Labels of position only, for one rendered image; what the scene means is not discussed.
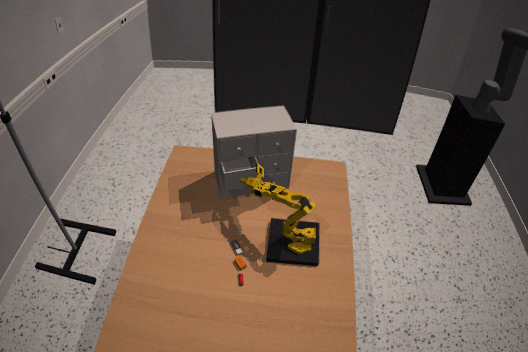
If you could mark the orange nine-volt battery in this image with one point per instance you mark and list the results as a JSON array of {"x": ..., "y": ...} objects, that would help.
[{"x": 240, "y": 263}]

